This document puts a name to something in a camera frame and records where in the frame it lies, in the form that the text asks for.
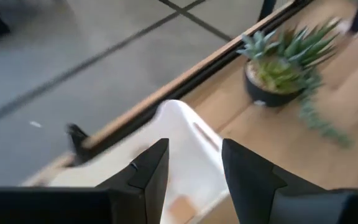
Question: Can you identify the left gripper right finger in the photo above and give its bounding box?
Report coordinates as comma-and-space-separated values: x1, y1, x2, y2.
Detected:
222, 139, 324, 224

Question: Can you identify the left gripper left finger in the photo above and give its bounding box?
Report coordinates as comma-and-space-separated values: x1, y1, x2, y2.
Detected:
94, 138, 170, 224

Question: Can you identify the white plastic bin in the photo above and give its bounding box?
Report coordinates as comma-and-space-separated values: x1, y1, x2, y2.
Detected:
47, 99, 231, 224

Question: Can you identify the potted succulent plant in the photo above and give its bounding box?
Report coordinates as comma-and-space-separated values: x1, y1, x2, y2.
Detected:
236, 18, 354, 149

